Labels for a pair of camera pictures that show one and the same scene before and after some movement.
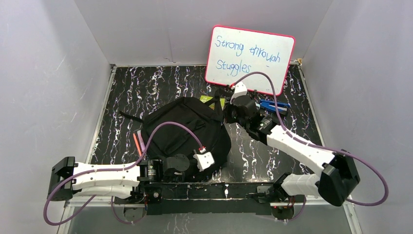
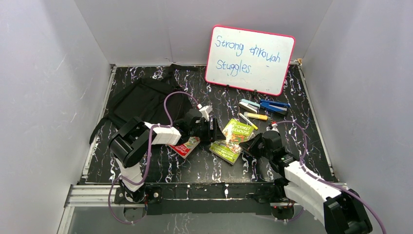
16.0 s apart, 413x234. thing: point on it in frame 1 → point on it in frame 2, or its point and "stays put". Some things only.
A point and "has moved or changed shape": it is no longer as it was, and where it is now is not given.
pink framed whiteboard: x=234 y=52 stays put
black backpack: x=204 y=120 has moved or changed shape
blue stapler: x=270 y=105 stays put
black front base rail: x=208 y=198 stays put
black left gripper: x=196 y=170 → x=210 y=129
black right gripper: x=228 y=118 → x=250 y=145
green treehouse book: x=204 y=98 → x=235 y=132
